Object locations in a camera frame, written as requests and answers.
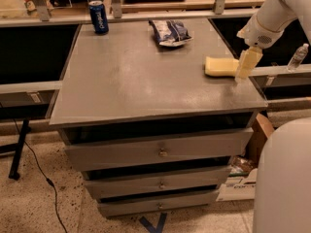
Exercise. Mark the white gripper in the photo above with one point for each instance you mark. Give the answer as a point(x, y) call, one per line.
point(259, 32)

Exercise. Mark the yellow sponge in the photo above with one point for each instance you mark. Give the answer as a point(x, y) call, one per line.
point(221, 67)

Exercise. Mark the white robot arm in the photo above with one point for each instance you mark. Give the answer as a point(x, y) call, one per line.
point(277, 15)

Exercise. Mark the clear plastic water bottle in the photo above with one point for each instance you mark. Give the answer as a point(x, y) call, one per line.
point(298, 57)

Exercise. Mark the blue white chip bag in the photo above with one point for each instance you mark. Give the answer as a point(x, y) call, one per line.
point(170, 33)

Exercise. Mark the grey drawer cabinet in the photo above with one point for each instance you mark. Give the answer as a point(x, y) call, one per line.
point(123, 87)

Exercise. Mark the top grey drawer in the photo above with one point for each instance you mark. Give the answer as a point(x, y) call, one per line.
point(102, 155)

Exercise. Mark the grey drawer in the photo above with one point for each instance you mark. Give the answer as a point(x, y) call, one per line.
point(157, 182)
point(102, 155)
point(159, 203)

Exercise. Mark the middle grey drawer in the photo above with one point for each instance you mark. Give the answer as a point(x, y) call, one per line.
point(157, 182)

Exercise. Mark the white cardboard box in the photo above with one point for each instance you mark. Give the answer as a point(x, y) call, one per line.
point(241, 183)

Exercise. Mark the blue Pepsi can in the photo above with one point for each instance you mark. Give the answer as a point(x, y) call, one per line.
point(98, 17)

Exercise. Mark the bottom grey drawer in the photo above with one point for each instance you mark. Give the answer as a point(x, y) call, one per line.
point(159, 203)

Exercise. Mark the grey metal railing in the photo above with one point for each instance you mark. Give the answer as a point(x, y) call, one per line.
point(34, 51)

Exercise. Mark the black table leg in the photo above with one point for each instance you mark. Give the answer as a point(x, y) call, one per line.
point(18, 150)

